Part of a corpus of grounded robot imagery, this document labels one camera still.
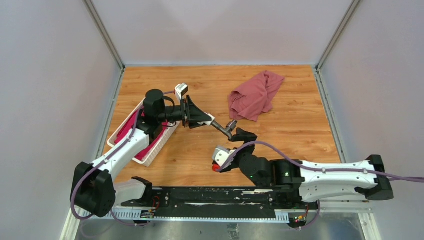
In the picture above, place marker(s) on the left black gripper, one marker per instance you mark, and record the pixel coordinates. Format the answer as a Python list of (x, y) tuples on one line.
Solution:
[(191, 114)]

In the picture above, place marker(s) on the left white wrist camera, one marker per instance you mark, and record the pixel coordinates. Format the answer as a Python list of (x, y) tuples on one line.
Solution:
[(180, 90)]

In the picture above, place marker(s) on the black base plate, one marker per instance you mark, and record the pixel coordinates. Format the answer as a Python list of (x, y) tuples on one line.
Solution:
[(220, 202)]

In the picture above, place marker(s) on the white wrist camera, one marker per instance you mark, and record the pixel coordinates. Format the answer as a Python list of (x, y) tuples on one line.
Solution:
[(223, 158), (180, 90)]

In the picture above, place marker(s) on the white pipe elbow fitting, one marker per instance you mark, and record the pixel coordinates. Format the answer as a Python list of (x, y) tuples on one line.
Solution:
[(209, 120)]

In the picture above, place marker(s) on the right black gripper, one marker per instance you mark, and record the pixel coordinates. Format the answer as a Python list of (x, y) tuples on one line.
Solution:
[(243, 135)]

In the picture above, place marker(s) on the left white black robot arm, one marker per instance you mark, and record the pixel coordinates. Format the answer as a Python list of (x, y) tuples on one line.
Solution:
[(122, 155)]

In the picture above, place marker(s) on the white plastic basket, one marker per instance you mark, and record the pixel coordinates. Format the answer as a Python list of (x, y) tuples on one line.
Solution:
[(152, 149)]

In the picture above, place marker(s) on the dusty pink cloth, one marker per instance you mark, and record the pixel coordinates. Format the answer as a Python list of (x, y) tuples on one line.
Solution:
[(254, 97)]

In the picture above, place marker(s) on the magenta cloth in basket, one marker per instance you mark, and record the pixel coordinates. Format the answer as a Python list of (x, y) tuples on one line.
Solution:
[(127, 129)]

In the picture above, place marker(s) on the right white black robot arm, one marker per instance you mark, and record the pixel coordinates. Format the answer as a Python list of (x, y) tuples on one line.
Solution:
[(268, 167)]

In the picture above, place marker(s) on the aluminium frame rail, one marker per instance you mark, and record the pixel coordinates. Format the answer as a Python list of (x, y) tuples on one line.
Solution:
[(137, 215)]

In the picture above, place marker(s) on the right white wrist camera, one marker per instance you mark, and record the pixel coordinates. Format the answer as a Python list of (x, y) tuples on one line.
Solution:
[(223, 158)]

